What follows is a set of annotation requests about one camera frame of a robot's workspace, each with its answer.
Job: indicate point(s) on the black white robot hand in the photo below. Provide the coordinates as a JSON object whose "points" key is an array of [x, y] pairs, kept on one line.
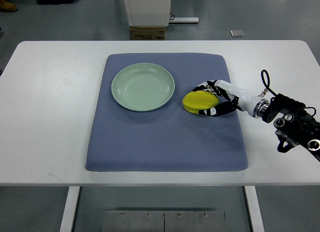
{"points": [[236, 99]]}

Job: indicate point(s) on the yellow starfruit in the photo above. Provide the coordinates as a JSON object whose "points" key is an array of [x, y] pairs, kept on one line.
{"points": [[195, 101]]}

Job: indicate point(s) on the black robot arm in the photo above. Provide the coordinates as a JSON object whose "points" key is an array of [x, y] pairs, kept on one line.
{"points": [[294, 121]]}

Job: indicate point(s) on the light green plate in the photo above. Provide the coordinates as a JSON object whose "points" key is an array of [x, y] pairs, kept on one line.
{"points": [[143, 87]]}

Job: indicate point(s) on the metal floor plate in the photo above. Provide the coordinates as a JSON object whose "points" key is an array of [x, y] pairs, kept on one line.
{"points": [[164, 221]]}

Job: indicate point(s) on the grey floor socket cover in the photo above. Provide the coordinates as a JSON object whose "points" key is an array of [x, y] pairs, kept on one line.
{"points": [[236, 33]]}

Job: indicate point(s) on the blue quilted mat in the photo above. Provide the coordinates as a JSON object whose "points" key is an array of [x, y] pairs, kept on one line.
{"points": [[168, 139]]}

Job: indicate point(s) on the white table right leg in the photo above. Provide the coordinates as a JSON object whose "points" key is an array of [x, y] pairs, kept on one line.
{"points": [[254, 209]]}

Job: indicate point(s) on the white table leg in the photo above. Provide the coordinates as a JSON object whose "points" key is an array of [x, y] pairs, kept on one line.
{"points": [[254, 209], [70, 208]]}

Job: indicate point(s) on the cardboard box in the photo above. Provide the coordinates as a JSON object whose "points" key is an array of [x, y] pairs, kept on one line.
{"points": [[147, 33]]}

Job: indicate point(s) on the white cabinet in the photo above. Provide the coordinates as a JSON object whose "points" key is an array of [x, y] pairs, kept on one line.
{"points": [[147, 13]]}

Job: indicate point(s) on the white table left leg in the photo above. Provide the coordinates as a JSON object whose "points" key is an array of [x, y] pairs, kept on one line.
{"points": [[70, 208]]}

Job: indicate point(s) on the brown shoe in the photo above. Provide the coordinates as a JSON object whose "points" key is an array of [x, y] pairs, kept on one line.
{"points": [[7, 7]]}

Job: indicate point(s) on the white floor rail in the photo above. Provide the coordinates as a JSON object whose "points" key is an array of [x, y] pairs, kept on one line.
{"points": [[184, 20]]}

